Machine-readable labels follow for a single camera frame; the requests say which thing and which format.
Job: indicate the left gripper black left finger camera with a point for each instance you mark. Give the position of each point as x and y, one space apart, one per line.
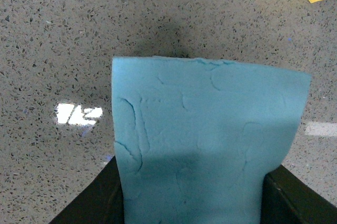
100 202

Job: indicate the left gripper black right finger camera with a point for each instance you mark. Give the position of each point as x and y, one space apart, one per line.
286 199

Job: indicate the light blue foam cube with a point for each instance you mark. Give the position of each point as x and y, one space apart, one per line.
194 138

